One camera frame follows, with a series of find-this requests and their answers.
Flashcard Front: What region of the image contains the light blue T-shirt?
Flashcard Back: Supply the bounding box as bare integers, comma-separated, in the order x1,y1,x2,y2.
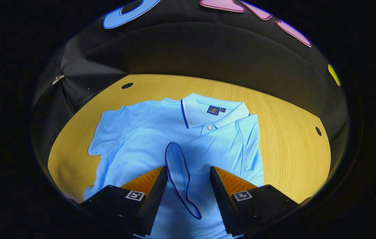
83,93,265,239

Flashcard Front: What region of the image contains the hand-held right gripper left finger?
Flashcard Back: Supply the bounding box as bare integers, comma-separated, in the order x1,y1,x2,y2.
79,166,169,237

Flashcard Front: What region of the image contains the black backdrop cloth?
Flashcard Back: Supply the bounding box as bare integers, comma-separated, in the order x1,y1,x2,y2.
32,0,349,166

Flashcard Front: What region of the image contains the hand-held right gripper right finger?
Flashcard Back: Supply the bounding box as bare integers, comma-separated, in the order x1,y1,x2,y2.
209,166,301,237

